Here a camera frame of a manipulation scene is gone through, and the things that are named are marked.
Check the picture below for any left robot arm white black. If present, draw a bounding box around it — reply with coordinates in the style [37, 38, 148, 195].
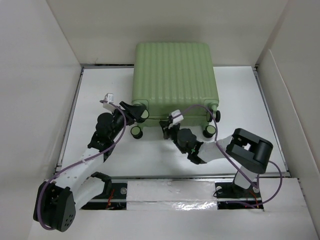
[33, 100, 149, 232]

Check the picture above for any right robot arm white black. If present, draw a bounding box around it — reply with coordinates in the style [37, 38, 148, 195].
[159, 120, 274, 197]

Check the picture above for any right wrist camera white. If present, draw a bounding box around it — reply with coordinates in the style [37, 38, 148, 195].
[168, 109, 184, 129]

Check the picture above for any metal rail with foam strip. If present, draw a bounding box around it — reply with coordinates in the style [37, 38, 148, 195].
[82, 179, 262, 211]

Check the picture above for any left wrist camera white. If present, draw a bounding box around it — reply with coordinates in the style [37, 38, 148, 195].
[100, 93, 115, 111]

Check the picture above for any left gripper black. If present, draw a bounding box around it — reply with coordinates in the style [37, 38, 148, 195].
[109, 102, 146, 141]

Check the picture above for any green hard-shell suitcase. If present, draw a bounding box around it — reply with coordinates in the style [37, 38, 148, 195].
[131, 42, 221, 139]

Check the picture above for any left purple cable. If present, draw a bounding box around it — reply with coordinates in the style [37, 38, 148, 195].
[36, 99, 126, 230]

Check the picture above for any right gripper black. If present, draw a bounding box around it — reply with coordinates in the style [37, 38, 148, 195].
[158, 121, 187, 155]

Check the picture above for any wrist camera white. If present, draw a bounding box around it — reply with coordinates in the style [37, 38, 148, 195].
[168, 109, 184, 129]
[100, 93, 115, 111]

